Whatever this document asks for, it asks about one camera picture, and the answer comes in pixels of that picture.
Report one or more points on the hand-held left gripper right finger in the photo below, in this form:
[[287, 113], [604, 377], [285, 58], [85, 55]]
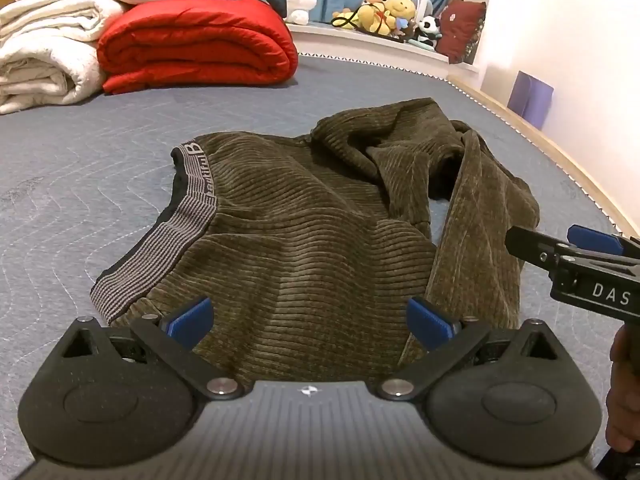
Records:
[[430, 322]]

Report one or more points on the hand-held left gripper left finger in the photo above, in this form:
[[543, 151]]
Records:
[[190, 322]]

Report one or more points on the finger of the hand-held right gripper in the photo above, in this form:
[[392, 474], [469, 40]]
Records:
[[535, 247], [595, 240]]

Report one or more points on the person's right hand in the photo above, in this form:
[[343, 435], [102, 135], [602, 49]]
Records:
[[625, 390]]

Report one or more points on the purple rolled mat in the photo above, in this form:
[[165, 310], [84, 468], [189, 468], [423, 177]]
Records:
[[532, 100]]

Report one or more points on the grey quilted mattress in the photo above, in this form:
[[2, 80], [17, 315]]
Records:
[[90, 160]]

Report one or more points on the dark red cushion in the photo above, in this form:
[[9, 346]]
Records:
[[462, 32]]

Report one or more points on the white window ledge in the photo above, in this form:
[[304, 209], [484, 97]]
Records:
[[380, 50]]

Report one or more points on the yellow bear plush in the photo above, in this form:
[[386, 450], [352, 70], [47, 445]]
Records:
[[380, 15]]

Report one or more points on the red folded quilt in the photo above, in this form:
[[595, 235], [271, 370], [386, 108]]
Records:
[[200, 40]]

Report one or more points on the white folded blanket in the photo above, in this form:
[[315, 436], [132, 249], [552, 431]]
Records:
[[45, 55]]

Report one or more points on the white mushroom plush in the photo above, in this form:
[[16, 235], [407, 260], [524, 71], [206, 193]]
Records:
[[301, 2]]

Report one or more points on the wooden bed frame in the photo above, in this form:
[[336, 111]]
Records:
[[595, 200]]

